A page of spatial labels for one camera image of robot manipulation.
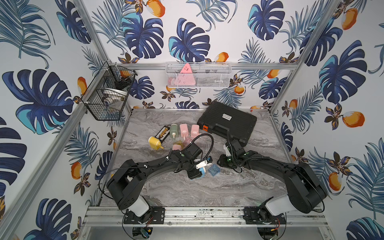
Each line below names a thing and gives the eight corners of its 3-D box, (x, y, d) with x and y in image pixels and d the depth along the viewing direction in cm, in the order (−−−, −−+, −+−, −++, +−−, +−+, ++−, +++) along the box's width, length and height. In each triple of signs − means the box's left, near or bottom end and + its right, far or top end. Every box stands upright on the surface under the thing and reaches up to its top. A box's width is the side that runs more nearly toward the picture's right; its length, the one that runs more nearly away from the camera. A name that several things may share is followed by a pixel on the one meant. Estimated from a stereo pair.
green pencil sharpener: (170, 139, 105) (169, 134, 100) (171, 129, 111) (170, 123, 106) (177, 139, 105) (177, 134, 100) (178, 129, 111) (178, 123, 106)
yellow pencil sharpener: (149, 146, 102) (146, 140, 96) (153, 142, 105) (150, 135, 98) (160, 152, 100) (158, 145, 93) (164, 148, 102) (162, 141, 95)
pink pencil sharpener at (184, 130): (179, 139, 105) (179, 133, 100) (180, 129, 111) (179, 123, 105) (188, 139, 105) (187, 133, 100) (188, 129, 111) (188, 123, 105)
